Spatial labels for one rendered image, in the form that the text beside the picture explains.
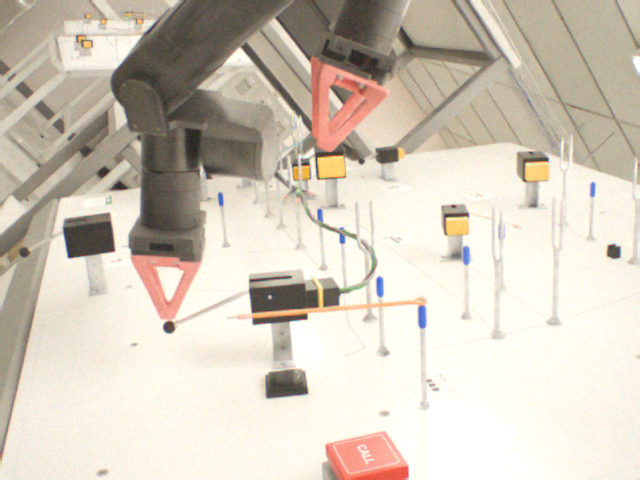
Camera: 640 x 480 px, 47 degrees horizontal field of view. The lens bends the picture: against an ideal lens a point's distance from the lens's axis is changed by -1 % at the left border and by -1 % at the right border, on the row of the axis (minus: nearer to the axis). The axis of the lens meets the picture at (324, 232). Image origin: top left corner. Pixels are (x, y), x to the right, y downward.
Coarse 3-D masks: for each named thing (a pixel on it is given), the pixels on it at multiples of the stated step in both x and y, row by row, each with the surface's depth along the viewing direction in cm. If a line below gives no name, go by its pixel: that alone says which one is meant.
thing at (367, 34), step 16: (352, 0) 67; (368, 0) 66; (384, 0) 66; (400, 0) 66; (352, 16) 67; (368, 16) 66; (384, 16) 66; (400, 16) 67; (336, 32) 68; (352, 32) 67; (368, 32) 66; (384, 32) 67; (336, 48) 64; (352, 48) 65; (368, 48) 65; (384, 48) 68; (352, 64) 69; (384, 64) 65
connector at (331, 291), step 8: (320, 280) 77; (328, 280) 77; (312, 288) 75; (328, 288) 75; (336, 288) 75; (312, 296) 75; (328, 296) 75; (336, 296) 75; (312, 304) 75; (328, 304) 76; (336, 304) 76
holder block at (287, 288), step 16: (272, 272) 77; (288, 272) 77; (256, 288) 73; (272, 288) 73; (288, 288) 74; (304, 288) 74; (256, 304) 74; (272, 304) 74; (288, 304) 74; (304, 304) 74; (256, 320) 74; (272, 320) 74; (288, 320) 75
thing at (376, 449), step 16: (384, 432) 58; (336, 448) 56; (352, 448) 56; (368, 448) 56; (384, 448) 56; (336, 464) 54; (352, 464) 54; (368, 464) 54; (384, 464) 54; (400, 464) 54
